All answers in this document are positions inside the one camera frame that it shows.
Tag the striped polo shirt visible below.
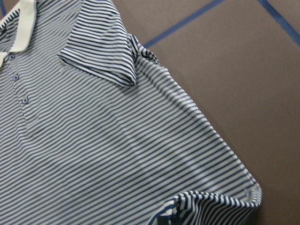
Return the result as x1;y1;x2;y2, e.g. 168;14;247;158
0;0;262;225

